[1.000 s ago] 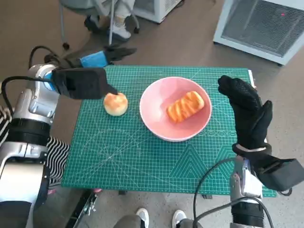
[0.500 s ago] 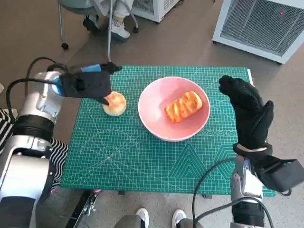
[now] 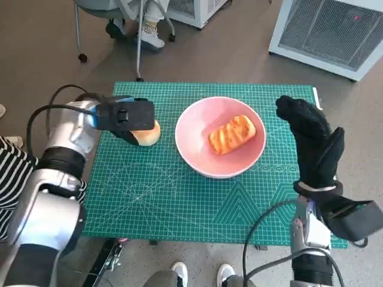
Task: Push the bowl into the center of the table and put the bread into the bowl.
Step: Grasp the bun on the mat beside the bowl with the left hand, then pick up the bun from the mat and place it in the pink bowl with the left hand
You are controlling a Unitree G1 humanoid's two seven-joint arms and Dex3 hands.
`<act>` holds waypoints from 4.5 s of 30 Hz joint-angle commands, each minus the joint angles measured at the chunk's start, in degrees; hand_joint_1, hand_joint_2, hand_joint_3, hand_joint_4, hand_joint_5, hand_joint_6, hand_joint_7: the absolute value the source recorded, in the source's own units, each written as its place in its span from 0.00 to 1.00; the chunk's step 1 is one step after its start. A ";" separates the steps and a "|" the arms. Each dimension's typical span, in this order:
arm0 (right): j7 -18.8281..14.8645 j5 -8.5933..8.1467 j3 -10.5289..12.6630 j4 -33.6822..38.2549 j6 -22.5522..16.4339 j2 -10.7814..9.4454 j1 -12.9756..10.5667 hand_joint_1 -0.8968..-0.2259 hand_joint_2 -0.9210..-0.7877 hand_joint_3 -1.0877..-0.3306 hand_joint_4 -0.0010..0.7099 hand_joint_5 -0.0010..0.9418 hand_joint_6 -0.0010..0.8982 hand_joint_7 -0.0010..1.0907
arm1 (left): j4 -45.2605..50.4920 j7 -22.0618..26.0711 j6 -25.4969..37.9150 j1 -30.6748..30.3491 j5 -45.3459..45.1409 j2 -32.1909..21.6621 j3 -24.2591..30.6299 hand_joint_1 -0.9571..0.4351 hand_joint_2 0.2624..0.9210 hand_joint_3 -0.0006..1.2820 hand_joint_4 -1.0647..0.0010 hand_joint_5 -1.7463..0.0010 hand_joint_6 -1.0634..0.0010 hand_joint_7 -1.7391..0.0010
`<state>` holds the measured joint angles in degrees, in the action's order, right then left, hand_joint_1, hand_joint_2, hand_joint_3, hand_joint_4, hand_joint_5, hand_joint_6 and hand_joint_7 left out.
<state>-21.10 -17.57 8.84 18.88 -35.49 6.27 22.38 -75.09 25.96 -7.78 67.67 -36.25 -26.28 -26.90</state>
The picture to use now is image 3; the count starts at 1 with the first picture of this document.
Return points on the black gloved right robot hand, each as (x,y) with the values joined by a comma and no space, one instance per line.
(317,152)

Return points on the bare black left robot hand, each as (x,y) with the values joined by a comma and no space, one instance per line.
(125,137)

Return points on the round toy bread bun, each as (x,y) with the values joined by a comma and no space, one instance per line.
(149,137)

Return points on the pink bowl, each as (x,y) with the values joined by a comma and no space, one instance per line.
(191,143)

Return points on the rectangular striped toy bread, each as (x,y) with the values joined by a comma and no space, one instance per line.
(232,134)

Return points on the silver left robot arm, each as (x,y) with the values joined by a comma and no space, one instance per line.
(66,131)

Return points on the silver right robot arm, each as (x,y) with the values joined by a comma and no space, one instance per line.
(311,236)

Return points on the silver metal pole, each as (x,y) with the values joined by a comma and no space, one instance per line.
(138,59)

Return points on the green cutting mat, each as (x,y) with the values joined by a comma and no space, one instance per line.
(167,203)

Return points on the pink shoe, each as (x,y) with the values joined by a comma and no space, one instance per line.
(123,239)

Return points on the seated person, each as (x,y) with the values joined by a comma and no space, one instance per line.
(148,33)

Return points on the black table clamp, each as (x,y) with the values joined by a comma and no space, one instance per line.
(154,242)

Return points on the person's white shoe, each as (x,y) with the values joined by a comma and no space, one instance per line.
(13,141)

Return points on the person in striped clothing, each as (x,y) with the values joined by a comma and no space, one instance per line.
(12,179)

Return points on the large white mesh cabinet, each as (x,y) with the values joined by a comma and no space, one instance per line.
(323,30)

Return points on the person's beige shoe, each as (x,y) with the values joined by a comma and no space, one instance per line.
(1,111)

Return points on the grey office chair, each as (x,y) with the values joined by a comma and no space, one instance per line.
(89,9)

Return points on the small white mesh cabinet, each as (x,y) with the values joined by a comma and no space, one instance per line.
(199,12)

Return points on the standing person with white shoes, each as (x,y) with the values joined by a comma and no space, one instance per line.
(179,272)

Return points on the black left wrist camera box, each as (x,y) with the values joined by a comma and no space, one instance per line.
(125,115)

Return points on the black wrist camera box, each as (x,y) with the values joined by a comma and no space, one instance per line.
(356,221)
(125,115)

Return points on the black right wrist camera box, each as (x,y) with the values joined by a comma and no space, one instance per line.
(356,221)

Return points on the black metal stand rail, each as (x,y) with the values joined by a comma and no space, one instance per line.
(104,263)

